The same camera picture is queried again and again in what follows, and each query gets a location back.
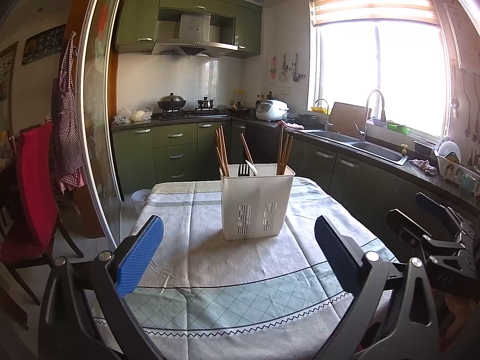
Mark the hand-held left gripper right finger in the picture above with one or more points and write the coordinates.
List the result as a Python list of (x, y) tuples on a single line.
[(335, 255)]

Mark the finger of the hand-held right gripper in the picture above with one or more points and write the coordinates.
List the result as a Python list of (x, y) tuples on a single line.
[(407, 227), (431, 205)]

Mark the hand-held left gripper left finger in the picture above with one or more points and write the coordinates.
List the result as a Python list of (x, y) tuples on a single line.
[(140, 255)]

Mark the white plastic utensil holder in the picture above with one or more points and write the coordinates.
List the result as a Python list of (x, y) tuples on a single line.
[(232, 202)]

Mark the group of brown wooden chopsticks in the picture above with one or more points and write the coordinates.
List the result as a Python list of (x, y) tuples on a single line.
[(285, 153)]

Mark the light bamboo chopstick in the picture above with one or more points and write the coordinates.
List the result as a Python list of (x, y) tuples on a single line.
[(220, 153)]

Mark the dark stone kitchen countertop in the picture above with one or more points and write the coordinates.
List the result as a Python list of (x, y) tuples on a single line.
[(423, 180)]

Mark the white dish rack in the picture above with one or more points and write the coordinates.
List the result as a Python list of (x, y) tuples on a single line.
[(450, 174)]

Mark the grey dish rag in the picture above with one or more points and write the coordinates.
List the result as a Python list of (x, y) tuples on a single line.
[(423, 167)]

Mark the mint green cup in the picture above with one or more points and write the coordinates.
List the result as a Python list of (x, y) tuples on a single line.
[(468, 183)]

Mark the white waste basket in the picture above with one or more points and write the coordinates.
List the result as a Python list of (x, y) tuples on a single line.
[(140, 200)]

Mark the white plate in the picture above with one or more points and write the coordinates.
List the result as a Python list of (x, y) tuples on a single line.
[(450, 150)]

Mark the green under-sink cabinets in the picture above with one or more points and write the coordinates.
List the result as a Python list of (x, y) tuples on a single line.
[(352, 180)]

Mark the steel double sink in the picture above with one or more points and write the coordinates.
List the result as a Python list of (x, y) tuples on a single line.
[(375, 152)]

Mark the green plastic tray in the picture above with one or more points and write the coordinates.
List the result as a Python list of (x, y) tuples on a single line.
[(398, 127)]

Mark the grey green patterned tablecloth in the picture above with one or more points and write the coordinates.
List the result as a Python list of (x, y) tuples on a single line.
[(225, 270)]

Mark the hanging steel ladles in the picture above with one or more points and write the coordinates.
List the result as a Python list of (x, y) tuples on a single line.
[(475, 120)]

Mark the green drawer base cabinets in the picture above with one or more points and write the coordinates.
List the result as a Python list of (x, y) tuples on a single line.
[(176, 153)]

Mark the wooden cutting board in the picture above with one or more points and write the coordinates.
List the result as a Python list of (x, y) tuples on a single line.
[(347, 120)]

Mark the white spoon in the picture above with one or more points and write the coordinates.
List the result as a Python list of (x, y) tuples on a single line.
[(252, 167)]

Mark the tall chrome kitchen faucet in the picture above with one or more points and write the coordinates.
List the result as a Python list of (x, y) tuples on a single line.
[(375, 95)]

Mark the black fork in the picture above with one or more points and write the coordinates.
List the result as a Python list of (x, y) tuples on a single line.
[(243, 171)]

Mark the red covered chair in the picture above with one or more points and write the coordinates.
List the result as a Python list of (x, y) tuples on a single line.
[(33, 180)]

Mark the kitchen window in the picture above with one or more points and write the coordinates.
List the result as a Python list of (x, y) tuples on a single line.
[(393, 78)]

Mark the small chrome faucet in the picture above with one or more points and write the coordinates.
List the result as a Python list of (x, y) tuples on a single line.
[(328, 118)]

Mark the pink cloth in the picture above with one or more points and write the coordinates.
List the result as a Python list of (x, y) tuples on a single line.
[(290, 125)]

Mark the checkered apron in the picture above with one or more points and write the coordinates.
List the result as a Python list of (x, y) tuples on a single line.
[(65, 138)]

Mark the white plastic bags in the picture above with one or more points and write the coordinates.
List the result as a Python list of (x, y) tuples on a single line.
[(133, 115)]

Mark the floral glass sliding door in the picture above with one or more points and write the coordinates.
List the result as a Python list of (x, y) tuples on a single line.
[(97, 120)]

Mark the yellow plastic tray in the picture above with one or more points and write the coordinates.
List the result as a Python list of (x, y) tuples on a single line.
[(320, 110)]

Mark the black gas stove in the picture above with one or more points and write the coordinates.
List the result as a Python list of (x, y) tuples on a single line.
[(191, 114)]

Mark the black lidded wok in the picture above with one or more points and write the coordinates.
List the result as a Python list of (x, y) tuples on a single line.
[(171, 102)]

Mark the white rice cooker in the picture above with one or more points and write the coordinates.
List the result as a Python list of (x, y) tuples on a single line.
[(272, 109)]

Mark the small black pot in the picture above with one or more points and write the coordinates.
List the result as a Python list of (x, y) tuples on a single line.
[(205, 104)]

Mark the dark sauce bottles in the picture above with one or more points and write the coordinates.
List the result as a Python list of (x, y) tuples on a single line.
[(262, 99)]

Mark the dark frying pan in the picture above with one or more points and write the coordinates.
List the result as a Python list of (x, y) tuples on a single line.
[(240, 109)]

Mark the yellow oil bottle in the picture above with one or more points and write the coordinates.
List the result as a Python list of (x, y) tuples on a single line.
[(238, 96)]

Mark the hanging kitchen tools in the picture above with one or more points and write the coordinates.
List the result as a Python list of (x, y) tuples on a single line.
[(295, 73)]

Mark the striped roller blind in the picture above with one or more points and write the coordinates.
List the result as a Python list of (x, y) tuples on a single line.
[(375, 9)]

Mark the steel range hood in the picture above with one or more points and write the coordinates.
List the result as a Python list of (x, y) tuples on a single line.
[(195, 33)]

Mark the white wall socket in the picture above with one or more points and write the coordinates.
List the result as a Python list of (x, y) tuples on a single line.
[(287, 90)]

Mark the framed wall picture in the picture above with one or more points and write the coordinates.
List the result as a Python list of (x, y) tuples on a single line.
[(5, 90)]

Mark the green wall cabinets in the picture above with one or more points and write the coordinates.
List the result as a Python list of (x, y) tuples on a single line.
[(138, 18)]

